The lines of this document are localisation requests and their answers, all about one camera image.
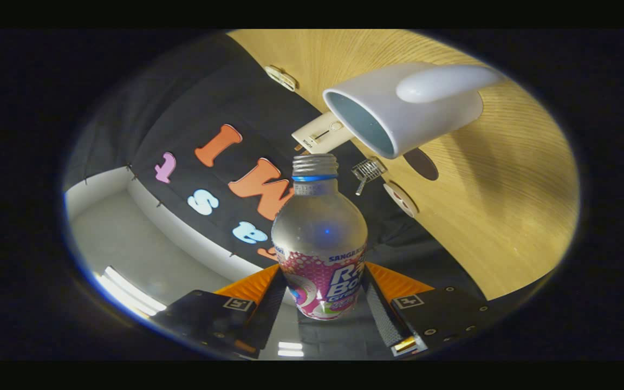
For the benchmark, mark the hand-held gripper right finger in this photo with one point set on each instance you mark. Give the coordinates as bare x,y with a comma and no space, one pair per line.
385,319

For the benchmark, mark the large ceiling light panel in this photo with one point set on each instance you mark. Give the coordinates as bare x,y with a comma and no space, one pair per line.
128,292

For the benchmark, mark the white cup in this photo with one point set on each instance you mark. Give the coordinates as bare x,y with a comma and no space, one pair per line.
431,119

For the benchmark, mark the metal spoon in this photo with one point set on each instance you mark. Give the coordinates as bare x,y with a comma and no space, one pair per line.
361,187

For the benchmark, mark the silver juice bottle pink label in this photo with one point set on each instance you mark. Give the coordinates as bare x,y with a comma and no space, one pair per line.
317,233

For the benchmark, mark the round white plate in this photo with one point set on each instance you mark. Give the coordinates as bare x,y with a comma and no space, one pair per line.
400,199

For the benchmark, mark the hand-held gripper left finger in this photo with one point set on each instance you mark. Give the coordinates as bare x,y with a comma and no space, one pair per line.
209,317

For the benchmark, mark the wooden table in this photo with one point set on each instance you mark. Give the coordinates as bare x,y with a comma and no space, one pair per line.
507,216

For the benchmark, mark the white toaster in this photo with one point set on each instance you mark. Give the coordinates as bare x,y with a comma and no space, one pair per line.
317,135

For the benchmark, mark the dark round coaster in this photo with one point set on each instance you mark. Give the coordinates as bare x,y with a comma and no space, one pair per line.
423,165

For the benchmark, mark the white divided sauce tray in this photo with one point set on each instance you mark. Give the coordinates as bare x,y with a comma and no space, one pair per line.
281,77

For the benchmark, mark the black backdrop cloth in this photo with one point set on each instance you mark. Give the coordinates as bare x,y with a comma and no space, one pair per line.
209,86

